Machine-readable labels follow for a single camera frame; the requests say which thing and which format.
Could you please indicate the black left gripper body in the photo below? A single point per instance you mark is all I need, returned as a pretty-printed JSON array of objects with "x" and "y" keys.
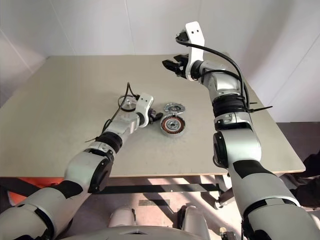
[{"x": 152, "y": 115}]

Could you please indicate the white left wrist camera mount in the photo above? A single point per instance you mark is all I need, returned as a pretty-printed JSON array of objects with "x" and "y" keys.
[{"x": 144, "y": 100}]

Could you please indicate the round motor housing copper windings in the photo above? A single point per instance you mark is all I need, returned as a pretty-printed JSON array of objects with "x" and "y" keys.
[{"x": 172, "y": 125}]

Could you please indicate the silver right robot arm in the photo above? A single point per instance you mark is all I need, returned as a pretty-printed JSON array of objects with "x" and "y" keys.
[{"x": 237, "y": 147}]

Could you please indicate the grey table leg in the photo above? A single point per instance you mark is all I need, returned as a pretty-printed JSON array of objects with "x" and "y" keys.
[{"x": 225, "y": 192}]

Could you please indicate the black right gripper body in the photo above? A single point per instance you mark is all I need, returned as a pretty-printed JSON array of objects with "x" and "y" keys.
[{"x": 182, "y": 68}]

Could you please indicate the person in black clothes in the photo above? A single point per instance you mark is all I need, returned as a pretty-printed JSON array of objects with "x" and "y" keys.
[{"x": 311, "y": 165}]

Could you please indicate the orange object under table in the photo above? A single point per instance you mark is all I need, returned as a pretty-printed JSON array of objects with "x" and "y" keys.
[{"x": 32, "y": 180}]

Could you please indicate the grey rounded robot torso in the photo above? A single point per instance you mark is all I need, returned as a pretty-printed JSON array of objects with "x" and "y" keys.
[{"x": 135, "y": 233}]

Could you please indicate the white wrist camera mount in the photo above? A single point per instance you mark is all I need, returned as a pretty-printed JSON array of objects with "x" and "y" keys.
[
  {"x": 196, "y": 47},
  {"x": 144, "y": 100}
]

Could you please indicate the silver rotor with black rim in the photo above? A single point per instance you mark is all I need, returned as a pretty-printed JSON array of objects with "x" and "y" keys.
[{"x": 128, "y": 102}]

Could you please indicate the pale rounded robot leg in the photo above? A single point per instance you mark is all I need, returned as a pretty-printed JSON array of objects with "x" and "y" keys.
[
  {"x": 193, "y": 220},
  {"x": 122, "y": 217}
]

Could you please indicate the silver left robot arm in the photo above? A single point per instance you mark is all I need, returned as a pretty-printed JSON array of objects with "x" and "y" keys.
[{"x": 82, "y": 167}]

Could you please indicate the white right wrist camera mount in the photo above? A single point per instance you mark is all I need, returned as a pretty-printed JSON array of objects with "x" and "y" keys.
[{"x": 196, "y": 47}]

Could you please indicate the black table crossbar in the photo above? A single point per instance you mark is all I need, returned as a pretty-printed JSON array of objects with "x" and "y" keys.
[{"x": 162, "y": 188}]

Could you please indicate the spoked silver motor lid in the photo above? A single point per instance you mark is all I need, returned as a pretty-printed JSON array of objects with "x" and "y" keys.
[{"x": 172, "y": 108}]

